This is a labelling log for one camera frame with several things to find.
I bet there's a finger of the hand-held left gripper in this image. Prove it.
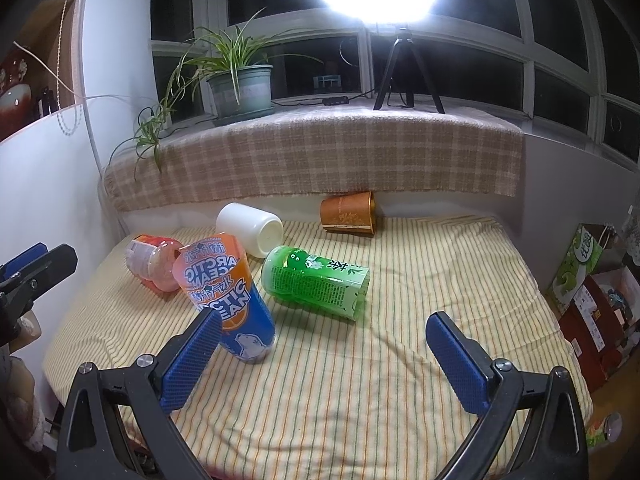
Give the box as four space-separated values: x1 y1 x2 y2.
0 242 49 282
0 243 79 317

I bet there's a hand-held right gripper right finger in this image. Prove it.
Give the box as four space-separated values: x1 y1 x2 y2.
426 311 589 480

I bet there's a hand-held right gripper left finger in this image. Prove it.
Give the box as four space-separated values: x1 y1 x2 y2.
56 309 223 480

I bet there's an orange blue soda can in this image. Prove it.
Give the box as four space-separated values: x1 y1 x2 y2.
172 232 277 364

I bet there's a white cup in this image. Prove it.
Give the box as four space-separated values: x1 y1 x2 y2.
216 202 285 259

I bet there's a brown and gold cup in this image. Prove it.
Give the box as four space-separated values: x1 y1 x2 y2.
320 191 377 237

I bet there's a red pink plastic bottle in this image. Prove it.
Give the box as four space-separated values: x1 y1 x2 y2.
125 233 185 294

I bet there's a striped yellow bed sheet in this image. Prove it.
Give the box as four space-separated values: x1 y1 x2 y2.
42 215 594 480

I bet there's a green tea bottle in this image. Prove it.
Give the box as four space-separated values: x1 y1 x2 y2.
261 245 371 322

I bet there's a red cardboard box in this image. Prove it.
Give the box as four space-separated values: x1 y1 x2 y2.
556 265 640 397

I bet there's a green and white carton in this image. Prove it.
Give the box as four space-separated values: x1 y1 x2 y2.
546 224 607 317

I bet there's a dark red vase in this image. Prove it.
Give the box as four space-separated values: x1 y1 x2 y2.
0 55 35 137

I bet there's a wooden shelf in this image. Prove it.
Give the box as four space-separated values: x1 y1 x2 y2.
0 0 87 142

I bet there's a plaid beige cloth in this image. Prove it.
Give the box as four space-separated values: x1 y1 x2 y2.
102 105 526 212

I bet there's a green plant saucer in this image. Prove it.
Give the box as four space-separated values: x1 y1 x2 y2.
212 104 279 127

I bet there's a potted spider plant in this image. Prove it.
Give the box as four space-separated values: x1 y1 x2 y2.
107 7 326 175

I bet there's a black tripod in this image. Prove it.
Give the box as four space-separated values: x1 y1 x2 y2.
372 24 446 115

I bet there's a white bead chain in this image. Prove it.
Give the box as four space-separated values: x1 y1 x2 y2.
56 7 83 137

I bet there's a white cable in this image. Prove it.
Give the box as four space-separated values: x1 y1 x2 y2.
14 40 153 103

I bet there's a window frame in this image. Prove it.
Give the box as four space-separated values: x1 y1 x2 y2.
150 0 640 168

